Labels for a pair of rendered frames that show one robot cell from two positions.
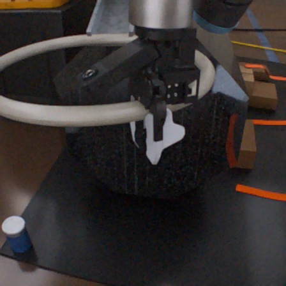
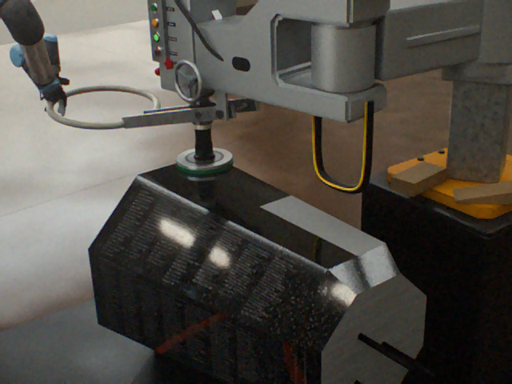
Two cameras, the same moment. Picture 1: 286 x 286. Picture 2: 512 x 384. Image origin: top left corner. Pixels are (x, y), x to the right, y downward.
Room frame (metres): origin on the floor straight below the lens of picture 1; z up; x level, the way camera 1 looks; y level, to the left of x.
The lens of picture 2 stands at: (3.19, -1.79, 1.82)
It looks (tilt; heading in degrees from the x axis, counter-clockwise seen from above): 23 degrees down; 131
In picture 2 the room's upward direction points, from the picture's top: 2 degrees counter-clockwise
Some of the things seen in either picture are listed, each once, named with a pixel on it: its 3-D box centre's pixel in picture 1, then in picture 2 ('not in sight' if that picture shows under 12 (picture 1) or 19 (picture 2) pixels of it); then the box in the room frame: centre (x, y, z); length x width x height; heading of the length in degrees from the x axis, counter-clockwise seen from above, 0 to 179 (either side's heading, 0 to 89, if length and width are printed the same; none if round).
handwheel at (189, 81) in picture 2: not in sight; (195, 79); (1.43, -0.07, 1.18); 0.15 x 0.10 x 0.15; 176
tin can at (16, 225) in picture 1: (16, 234); not in sight; (0.88, 0.52, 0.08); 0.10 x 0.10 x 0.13
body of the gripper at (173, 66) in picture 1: (163, 64); (51, 86); (0.48, -0.03, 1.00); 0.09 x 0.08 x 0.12; 116
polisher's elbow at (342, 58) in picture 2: not in sight; (342, 52); (1.97, 0.01, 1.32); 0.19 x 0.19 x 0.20
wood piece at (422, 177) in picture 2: not in sight; (418, 178); (2.04, 0.40, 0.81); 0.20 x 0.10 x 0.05; 84
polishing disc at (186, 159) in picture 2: not in sight; (204, 158); (1.32, 0.05, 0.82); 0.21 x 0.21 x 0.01
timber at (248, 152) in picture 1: (242, 142); not in sight; (1.54, -0.55, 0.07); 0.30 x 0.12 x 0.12; 169
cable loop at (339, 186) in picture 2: not in sight; (341, 144); (1.97, 0.01, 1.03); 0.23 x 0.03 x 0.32; 176
